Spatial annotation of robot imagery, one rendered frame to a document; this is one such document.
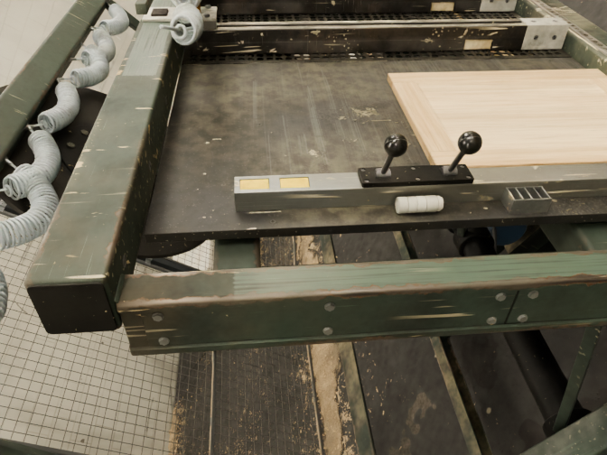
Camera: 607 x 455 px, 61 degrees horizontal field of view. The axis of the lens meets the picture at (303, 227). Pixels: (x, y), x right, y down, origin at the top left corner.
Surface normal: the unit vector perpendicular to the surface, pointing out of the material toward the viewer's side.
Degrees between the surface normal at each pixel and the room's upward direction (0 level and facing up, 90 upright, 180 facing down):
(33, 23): 90
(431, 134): 58
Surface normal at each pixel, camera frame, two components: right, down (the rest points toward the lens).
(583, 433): -0.83, -0.37
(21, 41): 0.10, 0.63
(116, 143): 0.02, -0.77
